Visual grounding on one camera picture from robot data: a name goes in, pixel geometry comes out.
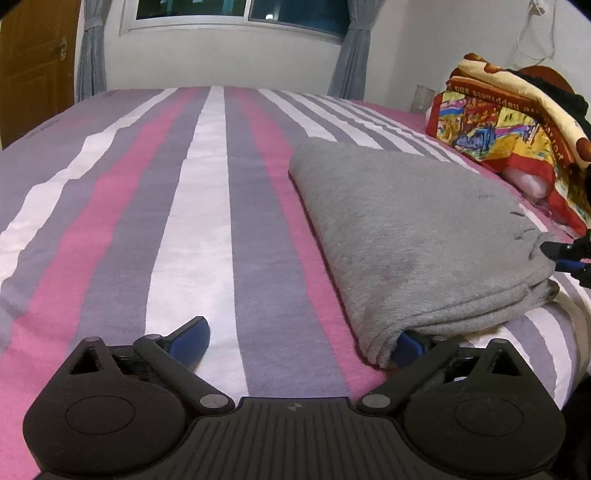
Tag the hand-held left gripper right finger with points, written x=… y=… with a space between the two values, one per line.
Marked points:
x=408 y=347

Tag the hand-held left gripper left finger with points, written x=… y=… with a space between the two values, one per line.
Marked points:
x=189 y=344

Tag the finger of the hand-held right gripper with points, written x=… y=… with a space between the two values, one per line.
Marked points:
x=565 y=250
x=569 y=265

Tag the grey pants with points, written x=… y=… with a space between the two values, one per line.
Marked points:
x=415 y=230

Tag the pink pillow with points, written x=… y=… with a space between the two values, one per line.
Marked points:
x=526 y=184

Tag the bed with striped sheet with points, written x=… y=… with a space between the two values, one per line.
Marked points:
x=138 y=230

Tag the red yellow printed blanket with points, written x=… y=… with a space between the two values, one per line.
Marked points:
x=489 y=134

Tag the black garment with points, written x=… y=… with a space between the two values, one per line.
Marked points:
x=572 y=104

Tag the yellow blanket with brown print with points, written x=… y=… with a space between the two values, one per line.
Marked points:
x=512 y=87

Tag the red-brown headboard with white trim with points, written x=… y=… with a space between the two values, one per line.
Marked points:
x=542 y=74

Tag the clear glass cup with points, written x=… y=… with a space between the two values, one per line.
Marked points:
x=422 y=98

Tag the grey curtain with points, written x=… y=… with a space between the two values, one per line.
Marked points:
x=351 y=60
x=91 y=55

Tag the brown wooden door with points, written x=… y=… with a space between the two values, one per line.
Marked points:
x=32 y=69

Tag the white framed sliding window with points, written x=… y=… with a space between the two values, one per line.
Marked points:
x=240 y=16

